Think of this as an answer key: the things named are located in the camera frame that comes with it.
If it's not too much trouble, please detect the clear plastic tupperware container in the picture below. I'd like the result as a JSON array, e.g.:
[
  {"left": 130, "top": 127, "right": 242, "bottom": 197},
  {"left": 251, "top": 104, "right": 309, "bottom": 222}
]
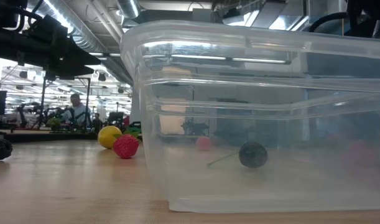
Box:
[{"left": 119, "top": 20, "right": 380, "bottom": 215}]

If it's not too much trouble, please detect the green plastic background object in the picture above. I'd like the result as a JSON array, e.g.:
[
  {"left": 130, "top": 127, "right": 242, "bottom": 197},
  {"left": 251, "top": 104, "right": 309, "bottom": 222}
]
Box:
[{"left": 123, "top": 121, "right": 143, "bottom": 141}]

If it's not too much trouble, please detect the dark berry with green stem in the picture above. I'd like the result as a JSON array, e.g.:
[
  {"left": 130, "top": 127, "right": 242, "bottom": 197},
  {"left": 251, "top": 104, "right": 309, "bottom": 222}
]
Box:
[{"left": 207, "top": 141, "right": 269, "bottom": 169}]

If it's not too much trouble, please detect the person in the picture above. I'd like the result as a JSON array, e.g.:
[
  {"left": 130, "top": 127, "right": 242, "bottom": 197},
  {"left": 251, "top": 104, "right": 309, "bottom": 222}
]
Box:
[
  {"left": 92, "top": 112, "right": 103, "bottom": 133},
  {"left": 61, "top": 93, "right": 93, "bottom": 128}
]

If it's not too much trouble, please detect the right gripper black cable loop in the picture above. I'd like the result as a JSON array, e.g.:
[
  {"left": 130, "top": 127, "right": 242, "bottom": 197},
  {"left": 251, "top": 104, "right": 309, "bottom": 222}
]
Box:
[{"left": 307, "top": 11, "right": 349, "bottom": 33}]

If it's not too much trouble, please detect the yellow lemon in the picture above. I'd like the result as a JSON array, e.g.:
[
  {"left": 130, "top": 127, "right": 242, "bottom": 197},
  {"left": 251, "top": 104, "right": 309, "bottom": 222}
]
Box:
[{"left": 97, "top": 125, "right": 123, "bottom": 150}]

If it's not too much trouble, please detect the black bumpy blackberry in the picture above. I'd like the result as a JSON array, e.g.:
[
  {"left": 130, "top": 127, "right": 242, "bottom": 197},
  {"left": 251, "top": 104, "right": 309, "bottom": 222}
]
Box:
[{"left": 0, "top": 138, "right": 14, "bottom": 162}]

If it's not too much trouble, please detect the black background stand frame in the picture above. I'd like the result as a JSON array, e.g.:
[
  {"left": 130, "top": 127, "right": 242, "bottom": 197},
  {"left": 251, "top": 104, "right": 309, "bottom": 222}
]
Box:
[{"left": 40, "top": 76, "right": 91, "bottom": 130}]

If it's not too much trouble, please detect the black table frame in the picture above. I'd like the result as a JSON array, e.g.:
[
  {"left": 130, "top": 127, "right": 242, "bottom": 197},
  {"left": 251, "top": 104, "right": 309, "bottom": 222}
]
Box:
[{"left": 0, "top": 129, "right": 99, "bottom": 143}]

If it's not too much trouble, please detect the pink ball fruit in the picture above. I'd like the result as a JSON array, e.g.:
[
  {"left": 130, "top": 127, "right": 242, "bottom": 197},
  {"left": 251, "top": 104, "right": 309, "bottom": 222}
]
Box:
[{"left": 195, "top": 135, "right": 213, "bottom": 152}]

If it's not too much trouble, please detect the large red strawberry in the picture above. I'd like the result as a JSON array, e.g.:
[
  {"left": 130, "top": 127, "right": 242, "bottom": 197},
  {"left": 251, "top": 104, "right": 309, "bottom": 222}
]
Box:
[{"left": 112, "top": 133, "right": 140, "bottom": 160}]

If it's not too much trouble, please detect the small green background plant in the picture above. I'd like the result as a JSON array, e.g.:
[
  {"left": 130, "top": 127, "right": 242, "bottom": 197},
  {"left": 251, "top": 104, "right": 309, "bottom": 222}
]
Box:
[{"left": 46, "top": 116, "right": 63, "bottom": 131}]

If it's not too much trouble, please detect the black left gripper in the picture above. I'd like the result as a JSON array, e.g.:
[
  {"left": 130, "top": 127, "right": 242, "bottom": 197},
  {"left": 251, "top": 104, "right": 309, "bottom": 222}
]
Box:
[{"left": 27, "top": 14, "right": 101, "bottom": 80}]

